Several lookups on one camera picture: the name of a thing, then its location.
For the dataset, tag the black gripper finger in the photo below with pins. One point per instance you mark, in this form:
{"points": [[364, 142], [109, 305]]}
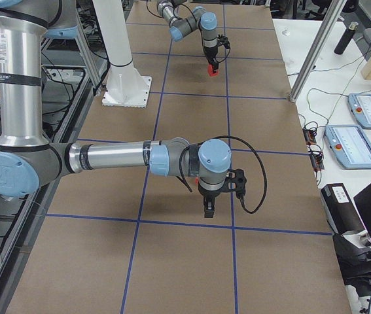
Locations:
{"points": [[213, 64], [209, 206]]}

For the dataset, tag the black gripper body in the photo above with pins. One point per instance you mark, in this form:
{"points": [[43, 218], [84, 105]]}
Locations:
{"points": [[211, 53], [209, 194]]}

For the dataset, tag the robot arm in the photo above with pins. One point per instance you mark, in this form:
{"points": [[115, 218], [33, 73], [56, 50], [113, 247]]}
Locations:
{"points": [[200, 19], [28, 160]]}

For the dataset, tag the small circuit board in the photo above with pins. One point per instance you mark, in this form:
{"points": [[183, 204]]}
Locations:
{"points": [[309, 136]]}

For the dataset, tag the black box with label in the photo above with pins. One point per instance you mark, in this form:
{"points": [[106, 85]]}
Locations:
{"points": [[341, 213]]}

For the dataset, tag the black bottle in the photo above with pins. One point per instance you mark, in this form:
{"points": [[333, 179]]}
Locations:
{"points": [[346, 38]]}

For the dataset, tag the near teach pendant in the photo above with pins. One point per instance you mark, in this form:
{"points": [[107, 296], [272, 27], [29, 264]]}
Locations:
{"points": [[350, 146]]}

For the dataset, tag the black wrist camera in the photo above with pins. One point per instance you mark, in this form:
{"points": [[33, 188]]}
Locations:
{"points": [[236, 182], [222, 40]]}

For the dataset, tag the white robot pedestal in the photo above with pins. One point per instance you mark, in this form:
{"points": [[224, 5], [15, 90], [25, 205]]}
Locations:
{"points": [[125, 86]]}

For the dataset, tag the aluminium frame post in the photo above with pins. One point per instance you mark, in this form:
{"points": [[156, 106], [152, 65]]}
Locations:
{"points": [[327, 24]]}

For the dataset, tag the aluminium frame rack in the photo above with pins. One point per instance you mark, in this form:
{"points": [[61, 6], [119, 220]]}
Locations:
{"points": [[71, 84]]}

